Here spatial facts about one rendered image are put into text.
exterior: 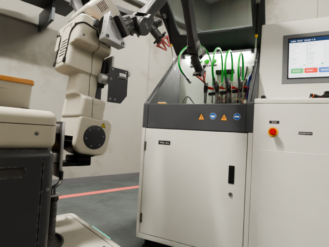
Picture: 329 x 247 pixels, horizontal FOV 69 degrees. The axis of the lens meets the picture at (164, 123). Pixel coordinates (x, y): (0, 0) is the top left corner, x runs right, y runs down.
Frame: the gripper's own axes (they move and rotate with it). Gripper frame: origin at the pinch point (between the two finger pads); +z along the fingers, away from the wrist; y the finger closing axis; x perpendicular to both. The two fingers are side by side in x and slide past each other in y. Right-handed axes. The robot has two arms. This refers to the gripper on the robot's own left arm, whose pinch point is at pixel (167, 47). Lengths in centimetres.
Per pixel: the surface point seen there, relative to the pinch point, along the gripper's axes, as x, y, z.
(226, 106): 20, -29, 49
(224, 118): 25, -27, 53
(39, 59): 6, 184, -100
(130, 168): -5, 251, 95
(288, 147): 25, -49, 81
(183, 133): 39, -5, 47
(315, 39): -47, -57, 56
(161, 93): 15.3, 19.3, 21.4
